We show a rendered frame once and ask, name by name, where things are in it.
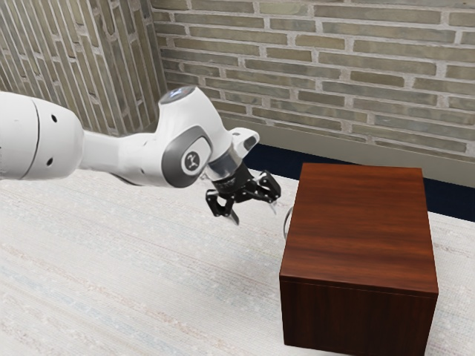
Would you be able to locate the dark brown wooden cabinet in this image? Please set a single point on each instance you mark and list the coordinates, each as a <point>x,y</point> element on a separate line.
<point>356,230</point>

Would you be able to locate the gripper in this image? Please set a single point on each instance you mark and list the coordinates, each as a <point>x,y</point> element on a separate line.
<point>235,184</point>

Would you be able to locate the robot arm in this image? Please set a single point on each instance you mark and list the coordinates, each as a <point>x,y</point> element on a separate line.
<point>122,148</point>

